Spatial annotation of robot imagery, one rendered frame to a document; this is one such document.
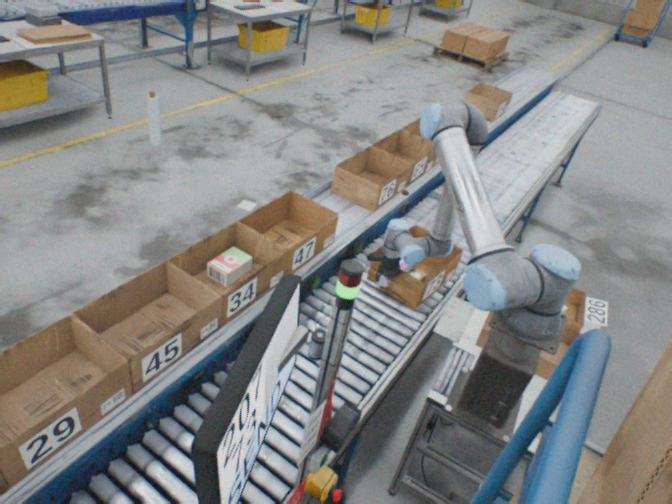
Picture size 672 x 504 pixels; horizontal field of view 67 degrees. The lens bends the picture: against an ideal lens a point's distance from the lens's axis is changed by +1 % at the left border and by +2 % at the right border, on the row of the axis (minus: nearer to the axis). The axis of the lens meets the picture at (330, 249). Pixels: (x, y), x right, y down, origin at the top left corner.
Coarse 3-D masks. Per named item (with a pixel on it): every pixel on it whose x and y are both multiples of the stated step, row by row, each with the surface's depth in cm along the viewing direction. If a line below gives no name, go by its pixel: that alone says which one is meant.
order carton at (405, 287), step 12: (420, 228) 263; (456, 252) 254; (372, 264) 241; (420, 264) 263; (432, 264) 264; (444, 264) 262; (456, 264) 253; (372, 276) 244; (396, 276) 234; (408, 276) 229; (432, 276) 230; (444, 276) 246; (384, 288) 242; (396, 288) 237; (408, 288) 232; (420, 288) 227; (408, 300) 235; (420, 300) 234
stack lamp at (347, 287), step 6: (342, 276) 106; (348, 276) 105; (360, 276) 106; (342, 282) 106; (348, 282) 106; (354, 282) 106; (360, 282) 107; (336, 288) 109; (342, 288) 107; (348, 288) 107; (354, 288) 107; (342, 294) 108; (348, 294) 108; (354, 294) 108
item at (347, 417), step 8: (344, 408) 145; (352, 408) 146; (336, 416) 143; (344, 416) 143; (352, 416) 144; (360, 416) 146; (328, 424) 142; (336, 424) 141; (344, 424) 141; (352, 424) 142; (328, 432) 140; (336, 432) 140; (344, 432) 140; (336, 440) 140; (344, 440) 141; (336, 448) 146
